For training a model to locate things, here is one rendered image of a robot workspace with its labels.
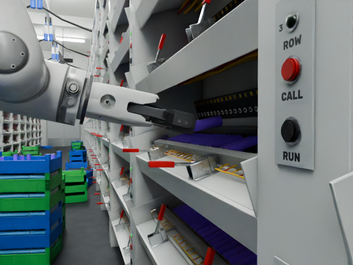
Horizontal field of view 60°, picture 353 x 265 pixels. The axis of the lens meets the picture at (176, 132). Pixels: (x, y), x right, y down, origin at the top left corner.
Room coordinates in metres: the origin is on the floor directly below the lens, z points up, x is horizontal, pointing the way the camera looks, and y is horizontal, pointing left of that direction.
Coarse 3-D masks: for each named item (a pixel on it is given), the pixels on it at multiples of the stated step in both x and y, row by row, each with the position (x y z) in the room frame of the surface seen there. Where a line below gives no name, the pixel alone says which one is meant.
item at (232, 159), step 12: (156, 144) 0.81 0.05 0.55; (168, 144) 0.69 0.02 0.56; (180, 144) 0.63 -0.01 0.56; (192, 144) 0.59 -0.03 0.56; (228, 156) 0.41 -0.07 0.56; (240, 156) 0.39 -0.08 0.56; (252, 156) 0.37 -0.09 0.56; (216, 168) 0.42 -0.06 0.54; (228, 168) 0.40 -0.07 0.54; (240, 168) 0.38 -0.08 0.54
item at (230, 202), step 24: (240, 120) 0.63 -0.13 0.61; (144, 144) 0.84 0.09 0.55; (144, 168) 0.75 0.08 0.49; (168, 168) 0.56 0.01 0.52; (192, 192) 0.42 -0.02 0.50; (216, 192) 0.35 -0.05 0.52; (240, 192) 0.33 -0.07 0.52; (216, 216) 0.36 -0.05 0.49; (240, 216) 0.29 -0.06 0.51; (240, 240) 0.31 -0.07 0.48
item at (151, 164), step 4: (192, 156) 0.44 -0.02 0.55; (196, 160) 0.43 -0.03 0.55; (148, 164) 0.42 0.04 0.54; (152, 164) 0.41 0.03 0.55; (156, 164) 0.41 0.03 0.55; (160, 164) 0.41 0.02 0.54; (164, 164) 0.42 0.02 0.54; (168, 164) 0.42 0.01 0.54; (172, 164) 0.42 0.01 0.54; (176, 164) 0.42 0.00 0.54; (180, 164) 0.42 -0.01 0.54; (184, 164) 0.43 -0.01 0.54; (188, 164) 0.43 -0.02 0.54; (192, 164) 0.43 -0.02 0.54
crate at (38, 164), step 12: (0, 156) 1.46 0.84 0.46; (12, 156) 1.48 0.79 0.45; (24, 156) 1.48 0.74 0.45; (36, 156) 1.49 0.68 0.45; (48, 156) 1.30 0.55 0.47; (60, 156) 1.48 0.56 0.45; (0, 168) 1.28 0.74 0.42; (12, 168) 1.29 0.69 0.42; (24, 168) 1.29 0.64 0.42; (36, 168) 1.30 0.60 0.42; (48, 168) 1.30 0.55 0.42
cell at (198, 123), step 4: (216, 116) 0.52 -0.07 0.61; (220, 116) 0.52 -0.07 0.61; (196, 120) 0.51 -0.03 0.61; (200, 120) 0.51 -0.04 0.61; (204, 120) 0.51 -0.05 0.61; (208, 120) 0.51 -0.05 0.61; (212, 120) 0.51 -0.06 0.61; (216, 120) 0.51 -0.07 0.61; (220, 120) 0.52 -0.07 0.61; (196, 124) 0.50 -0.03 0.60; (200, 124) 0.51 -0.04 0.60; (204, 124) 0.51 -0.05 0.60; (208, 124) 0.51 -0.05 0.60; (212, 124) 0.51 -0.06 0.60; (216, 124) 0.52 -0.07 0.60; (220, 124) 0.52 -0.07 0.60; (196, 128) 0.50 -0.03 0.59; (200, 128) 0.51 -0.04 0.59; (204, 128) 0.51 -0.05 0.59; (208, 128) 0.52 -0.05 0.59
